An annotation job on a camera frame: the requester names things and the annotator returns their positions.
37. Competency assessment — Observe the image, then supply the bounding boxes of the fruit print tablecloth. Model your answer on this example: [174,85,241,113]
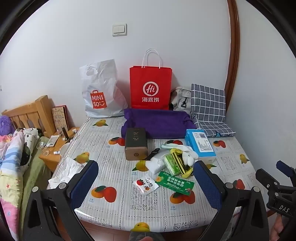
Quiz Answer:
[46,116,257,232]

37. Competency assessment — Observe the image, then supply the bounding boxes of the blue tissue pack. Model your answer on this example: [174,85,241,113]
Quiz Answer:
[184,129,217,164]

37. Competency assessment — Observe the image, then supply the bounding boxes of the black strap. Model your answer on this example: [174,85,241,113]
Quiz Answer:
[143,148,160,161]

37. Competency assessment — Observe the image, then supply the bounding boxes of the white wipes packet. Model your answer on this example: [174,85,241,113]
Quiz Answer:
[145,152,168,174]

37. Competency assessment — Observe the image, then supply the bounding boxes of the white light switch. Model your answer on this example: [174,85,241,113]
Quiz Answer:
[112,23,127,37]

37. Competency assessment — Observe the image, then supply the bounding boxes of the green sachet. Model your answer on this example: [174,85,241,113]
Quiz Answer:
[155,171,195,195]

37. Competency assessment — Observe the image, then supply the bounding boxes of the brown patterned book box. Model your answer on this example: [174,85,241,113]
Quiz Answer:
[51,105,69,133]

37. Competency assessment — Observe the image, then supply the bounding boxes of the grey backpack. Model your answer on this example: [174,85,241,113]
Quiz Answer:
[171,87,192,116]

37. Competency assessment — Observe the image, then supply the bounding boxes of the wooden nightstand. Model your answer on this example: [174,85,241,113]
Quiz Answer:
[38,127,80,173]

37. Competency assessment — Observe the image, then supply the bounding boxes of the brown wooden door frame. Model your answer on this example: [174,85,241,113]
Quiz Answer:
[224,0,241,102]

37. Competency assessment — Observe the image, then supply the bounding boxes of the purple fabric storage box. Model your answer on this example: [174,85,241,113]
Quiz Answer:
[121,108,197,139]

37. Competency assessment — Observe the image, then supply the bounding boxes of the clear glass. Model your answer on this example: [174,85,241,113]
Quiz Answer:
[37,141,50,157]

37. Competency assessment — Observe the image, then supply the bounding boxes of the dark rectangular tin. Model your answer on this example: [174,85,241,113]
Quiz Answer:
[124,127,149,161]

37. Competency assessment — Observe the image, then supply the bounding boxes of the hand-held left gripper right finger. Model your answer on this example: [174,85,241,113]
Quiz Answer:
[193,160,271,241]

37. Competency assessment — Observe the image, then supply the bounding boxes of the green tissue packet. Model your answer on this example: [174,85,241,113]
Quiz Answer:
[164,154,183,176]

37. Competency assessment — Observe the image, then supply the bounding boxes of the white plastic shopping bag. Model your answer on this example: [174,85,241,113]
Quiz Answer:
[79,59,129,118]

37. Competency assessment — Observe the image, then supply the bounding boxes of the grey checked cushion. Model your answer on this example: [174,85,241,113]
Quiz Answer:
[190,83,236,138]

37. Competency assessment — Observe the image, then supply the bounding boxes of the green bed sheet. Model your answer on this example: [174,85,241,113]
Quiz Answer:
[20,137,52,232]

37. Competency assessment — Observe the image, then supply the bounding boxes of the yellow pouch with black straps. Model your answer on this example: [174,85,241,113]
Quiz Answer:
[170,148,195,178]

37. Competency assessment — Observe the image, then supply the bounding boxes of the white black spotted plush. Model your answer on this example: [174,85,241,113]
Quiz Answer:
[20,127,42,166]

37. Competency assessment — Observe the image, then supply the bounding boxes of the white sachet with red print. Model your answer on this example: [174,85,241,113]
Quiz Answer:
[134,174,159,197]

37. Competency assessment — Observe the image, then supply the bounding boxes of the pile of plush toys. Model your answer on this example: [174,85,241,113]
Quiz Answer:
[0,131,26,241]

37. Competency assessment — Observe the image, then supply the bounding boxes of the small white packet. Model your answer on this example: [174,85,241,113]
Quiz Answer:
[45,136,60,147]

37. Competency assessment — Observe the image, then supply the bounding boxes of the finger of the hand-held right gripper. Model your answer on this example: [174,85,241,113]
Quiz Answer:
[255,169,281,193]
[276,160,296,186]

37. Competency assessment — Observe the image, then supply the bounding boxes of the white gloves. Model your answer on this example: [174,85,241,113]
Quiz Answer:
[172,144,199,167]

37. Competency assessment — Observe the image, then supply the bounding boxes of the person's right hand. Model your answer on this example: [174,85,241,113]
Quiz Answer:
[270,213,287,241]

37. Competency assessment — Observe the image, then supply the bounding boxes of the red paper bag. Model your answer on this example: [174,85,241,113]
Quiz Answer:
[129,49,173,110]

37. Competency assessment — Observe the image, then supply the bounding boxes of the white bowl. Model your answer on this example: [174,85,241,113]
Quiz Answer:
[60,142,72,160]

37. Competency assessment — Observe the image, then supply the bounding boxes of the person's leg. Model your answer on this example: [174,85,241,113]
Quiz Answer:
[129,230,162,241]

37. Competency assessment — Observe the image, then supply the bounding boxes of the purple plush toy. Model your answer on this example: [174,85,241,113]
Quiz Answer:
[0,115,12,136]

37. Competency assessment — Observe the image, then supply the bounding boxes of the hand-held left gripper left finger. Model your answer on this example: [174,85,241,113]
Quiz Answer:
[22,159,100,241]

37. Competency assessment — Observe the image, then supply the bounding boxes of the wooden headboard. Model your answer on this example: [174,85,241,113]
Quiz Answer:
[1,95,56,135]

